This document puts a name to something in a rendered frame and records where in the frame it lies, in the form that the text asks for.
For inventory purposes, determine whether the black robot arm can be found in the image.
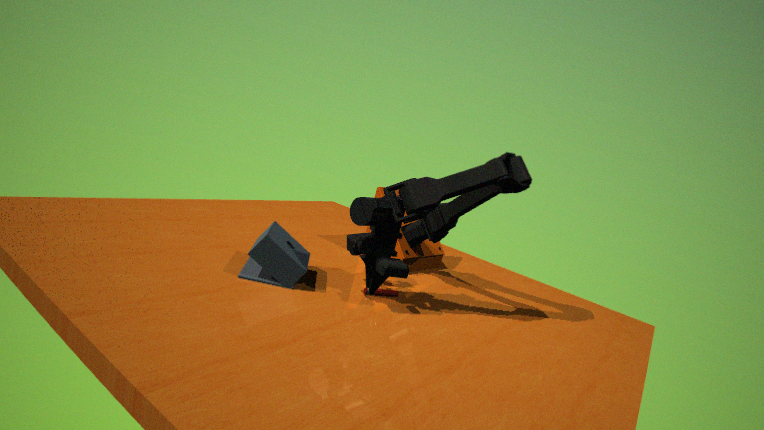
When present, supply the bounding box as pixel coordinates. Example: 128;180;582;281
347;153;532;257

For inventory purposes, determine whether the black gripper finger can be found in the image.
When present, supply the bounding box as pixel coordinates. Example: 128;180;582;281
359;255;376;288
367;263;388;294

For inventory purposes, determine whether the red peg with white band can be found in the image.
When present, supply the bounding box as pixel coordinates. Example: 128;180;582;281
364;288;399;297

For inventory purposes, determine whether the grey sloped panel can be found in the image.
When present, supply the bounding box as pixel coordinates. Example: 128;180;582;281
238;221;310;290

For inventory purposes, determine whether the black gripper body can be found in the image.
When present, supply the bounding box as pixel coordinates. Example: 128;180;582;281
363;225;410;279

